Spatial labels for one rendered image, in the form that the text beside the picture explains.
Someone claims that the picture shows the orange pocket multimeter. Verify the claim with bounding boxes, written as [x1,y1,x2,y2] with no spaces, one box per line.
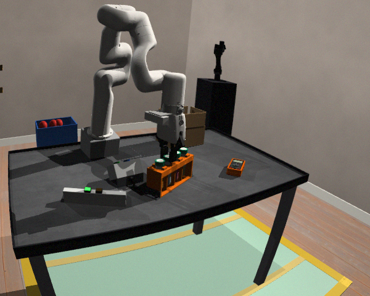
[226,158,245,177]

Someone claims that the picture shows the orange tube holder plate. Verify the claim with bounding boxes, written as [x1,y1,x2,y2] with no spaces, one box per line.
[147,153,194,198]

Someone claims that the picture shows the brown cardboard box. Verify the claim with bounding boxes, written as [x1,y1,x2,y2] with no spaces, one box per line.
[183,106,206,147]

